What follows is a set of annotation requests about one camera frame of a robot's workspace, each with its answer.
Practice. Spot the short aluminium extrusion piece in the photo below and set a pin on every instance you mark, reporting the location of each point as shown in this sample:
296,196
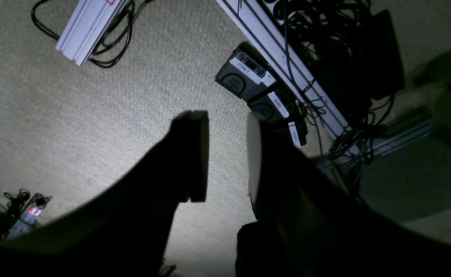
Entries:
87,24

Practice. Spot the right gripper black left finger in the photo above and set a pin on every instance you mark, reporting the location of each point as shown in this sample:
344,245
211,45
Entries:
124,231

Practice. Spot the grey power supply box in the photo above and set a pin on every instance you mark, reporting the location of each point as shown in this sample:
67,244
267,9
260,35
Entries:
273,105
246,74

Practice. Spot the power strip on floor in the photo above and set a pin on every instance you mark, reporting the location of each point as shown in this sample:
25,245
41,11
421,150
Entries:
27,221

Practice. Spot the aluminium extrusion rail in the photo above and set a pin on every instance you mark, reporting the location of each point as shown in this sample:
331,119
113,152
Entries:
259,27

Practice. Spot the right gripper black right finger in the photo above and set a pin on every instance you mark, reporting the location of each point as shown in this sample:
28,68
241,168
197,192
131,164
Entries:
305,226

